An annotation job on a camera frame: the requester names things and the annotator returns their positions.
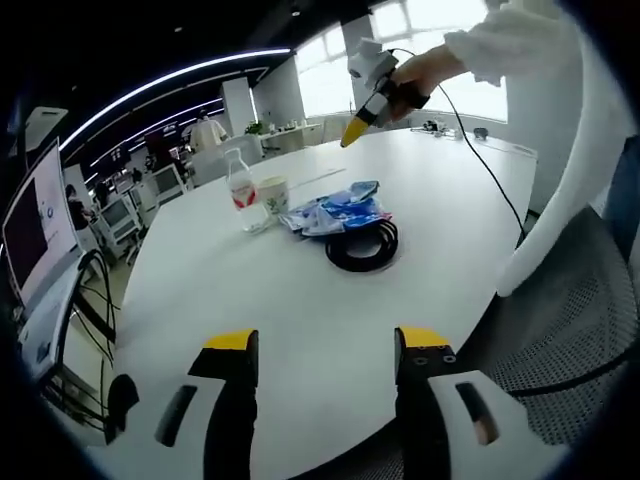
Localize black rounded object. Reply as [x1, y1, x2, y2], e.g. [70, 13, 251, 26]
[107, 373, 142, 444]

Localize bundle of black cables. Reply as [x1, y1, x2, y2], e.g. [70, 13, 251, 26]
[64, 252, 122, 432]

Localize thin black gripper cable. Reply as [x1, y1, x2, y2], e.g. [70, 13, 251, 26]
[388, 48, 527, 247]

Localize large window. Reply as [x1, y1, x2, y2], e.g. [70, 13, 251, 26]
[369, 0, 509, 122]
[294, 29, 357, 132]

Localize flat white strip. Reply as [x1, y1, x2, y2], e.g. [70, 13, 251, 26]
[289, 167, 349, 189]

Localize computer monitor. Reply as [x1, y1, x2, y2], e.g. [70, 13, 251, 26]
[2, 137, 87, 387]

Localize white table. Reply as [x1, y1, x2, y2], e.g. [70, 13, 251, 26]
[107, 127, 539, 480]

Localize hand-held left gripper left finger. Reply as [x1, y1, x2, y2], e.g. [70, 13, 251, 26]
[87, 328, 260, 480]

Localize person's dark blue clothing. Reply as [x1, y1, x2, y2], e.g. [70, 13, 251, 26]
[602, 134, 640, 262]

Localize blue tissue packet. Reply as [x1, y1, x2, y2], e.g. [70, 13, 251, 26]
[319, 179, 392, 232]

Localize person's right hand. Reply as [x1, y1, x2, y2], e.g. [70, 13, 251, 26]
[387, 43, 472, 124]

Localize patterned paper cup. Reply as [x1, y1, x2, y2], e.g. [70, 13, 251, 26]
[257, 175, 291, 227]

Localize clear plastic water bottle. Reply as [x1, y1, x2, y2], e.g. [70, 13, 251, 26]
[224, 148, 270, 235]

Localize long ceiling light strip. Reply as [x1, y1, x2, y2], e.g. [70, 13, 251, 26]
[59, 47, 292, 152]

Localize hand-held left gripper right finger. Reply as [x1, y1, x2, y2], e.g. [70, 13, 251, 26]
[393, 326, 532, 480]

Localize white office chair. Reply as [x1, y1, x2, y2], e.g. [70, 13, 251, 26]
[152, 164, 190, 207]
[99, 192, 147, 262]

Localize small items on table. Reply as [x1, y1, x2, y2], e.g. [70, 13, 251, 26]
[412, 117, 462, 139]

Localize light blue mask packet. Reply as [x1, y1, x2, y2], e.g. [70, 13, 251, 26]
[282, 197, 347, 238]

